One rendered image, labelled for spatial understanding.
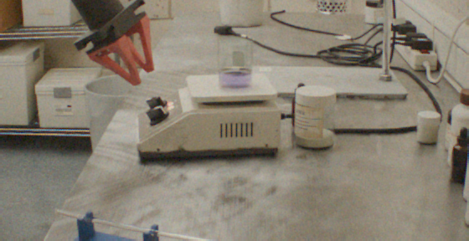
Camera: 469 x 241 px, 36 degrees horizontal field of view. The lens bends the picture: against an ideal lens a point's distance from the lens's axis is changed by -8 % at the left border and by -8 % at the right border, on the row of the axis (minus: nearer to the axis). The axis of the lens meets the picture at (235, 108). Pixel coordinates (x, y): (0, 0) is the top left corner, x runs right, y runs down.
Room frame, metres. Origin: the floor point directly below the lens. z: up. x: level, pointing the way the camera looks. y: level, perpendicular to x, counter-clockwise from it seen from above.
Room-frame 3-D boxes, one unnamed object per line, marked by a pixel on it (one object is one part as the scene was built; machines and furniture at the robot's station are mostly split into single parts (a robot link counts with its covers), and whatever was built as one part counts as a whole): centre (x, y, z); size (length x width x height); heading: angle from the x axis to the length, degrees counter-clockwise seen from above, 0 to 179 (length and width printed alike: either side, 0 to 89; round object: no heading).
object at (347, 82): (1.41, -0.17, 0.76); 0.30 x 0.20 x 0.01; 88
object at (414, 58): (1.72, -0.41, 0.77); 0.40 x 0.06 x 0.04; 178
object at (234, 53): (1.05, 0.00, 0.87); 0.06 x 0.05 x 0.08; 17
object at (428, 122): (1.06, -0.30, 0.77); 0.04 x 0.04 x 0.04
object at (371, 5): (2.12, -0.40, 0.78); 0.06 x 0.06 x 0.06
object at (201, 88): (1.07, 0.01, 0.83); 0.12 x 0.12 x 0.01; 7
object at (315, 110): (1.06, -0.12, 0.79); 0.06 x 0.06 x 0.08
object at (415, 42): (1.58, -0.40, 0.80); 0.07 x 0.04 x 0.02; 88
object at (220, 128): (1.06, 0.03, 0.79); 0.22 x 0.13 x 0.08; 97
